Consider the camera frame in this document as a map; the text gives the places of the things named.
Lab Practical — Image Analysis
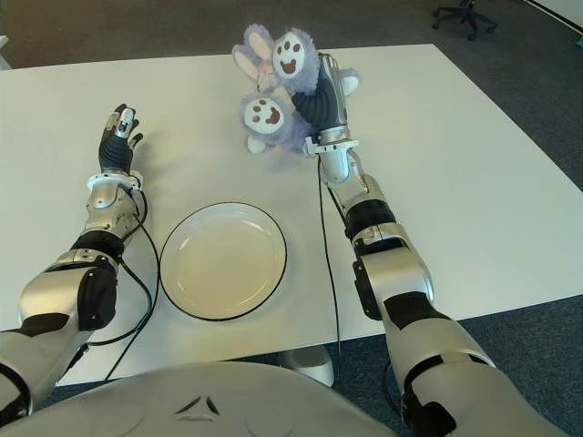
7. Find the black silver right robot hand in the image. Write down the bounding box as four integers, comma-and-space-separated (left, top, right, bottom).
291, 52, 354, 137

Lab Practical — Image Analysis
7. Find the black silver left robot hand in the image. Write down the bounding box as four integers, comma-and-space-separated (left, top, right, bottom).
98, 103, 144, 177

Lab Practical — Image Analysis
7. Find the purple plush bunny doll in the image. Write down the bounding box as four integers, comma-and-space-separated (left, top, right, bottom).
231, 25, 363, 155

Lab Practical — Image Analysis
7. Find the white plate with black rim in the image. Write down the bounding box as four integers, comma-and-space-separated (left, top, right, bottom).
159, 201, 288, 321

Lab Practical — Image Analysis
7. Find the black office chair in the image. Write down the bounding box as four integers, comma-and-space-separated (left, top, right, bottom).
432, 0, 498, 41

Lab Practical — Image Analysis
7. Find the grey table base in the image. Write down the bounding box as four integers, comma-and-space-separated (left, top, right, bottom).
277, 348, 336, 388

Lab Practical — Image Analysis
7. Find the silver robot torso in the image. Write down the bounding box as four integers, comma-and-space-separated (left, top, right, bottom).
0, 361, 397, 437

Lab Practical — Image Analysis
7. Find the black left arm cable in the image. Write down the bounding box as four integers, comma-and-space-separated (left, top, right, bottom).
77, 190, 161, 381

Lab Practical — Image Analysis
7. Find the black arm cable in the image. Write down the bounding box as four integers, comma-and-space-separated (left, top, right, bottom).
315, 157, 343, 388
77, 190, 161, 381

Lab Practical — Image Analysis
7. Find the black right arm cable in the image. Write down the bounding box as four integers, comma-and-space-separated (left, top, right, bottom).
315, 157, 343, 388

